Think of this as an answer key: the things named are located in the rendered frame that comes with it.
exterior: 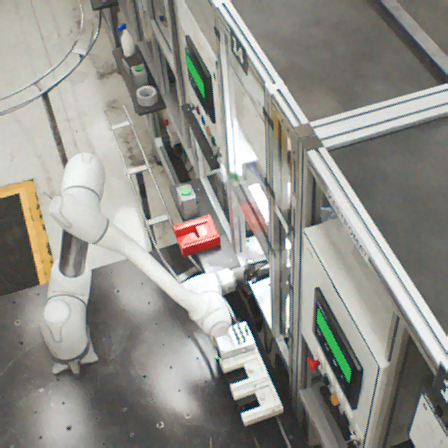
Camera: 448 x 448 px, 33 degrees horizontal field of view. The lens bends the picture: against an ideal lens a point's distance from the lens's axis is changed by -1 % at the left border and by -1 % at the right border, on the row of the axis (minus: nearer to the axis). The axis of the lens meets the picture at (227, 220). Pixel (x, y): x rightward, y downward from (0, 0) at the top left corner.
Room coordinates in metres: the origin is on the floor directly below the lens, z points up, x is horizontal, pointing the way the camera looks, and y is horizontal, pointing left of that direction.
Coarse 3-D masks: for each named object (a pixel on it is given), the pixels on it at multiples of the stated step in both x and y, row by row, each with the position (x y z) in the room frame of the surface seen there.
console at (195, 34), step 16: (192, 0) 2.21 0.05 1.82; (192, 16) 2.10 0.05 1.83; (192, 32) 2.09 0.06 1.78; (208, 32) 2.02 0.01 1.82; (192, 48) 2.07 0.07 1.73; (208, 48) 1.92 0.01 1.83; (208, 64) 1.93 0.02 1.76; (208, 80) 1.90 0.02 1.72; (192, 96) 2.19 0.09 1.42; (208, 96) 1.92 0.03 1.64; (208, 112) 1.94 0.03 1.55; (208, 128) 1.99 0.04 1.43; (224, 144) 1.85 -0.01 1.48; (224, 160) 1.85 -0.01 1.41
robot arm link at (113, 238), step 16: (112, 224) 1.63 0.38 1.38; (112, 240) 1.59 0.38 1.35; (128, 240) 1.61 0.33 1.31; (128, 256) 1.58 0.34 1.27; (144, 256) 1.58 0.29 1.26; (144, 272) 1.55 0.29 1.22; (160, 272) 1.53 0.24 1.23; (176, 288) 1.49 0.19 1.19; (192, 304) 1.45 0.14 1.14; (208, 304) 1.45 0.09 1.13; (224, 304) 1.48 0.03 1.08; (208, 320) 1.41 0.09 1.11; (224, 320) 1.40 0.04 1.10
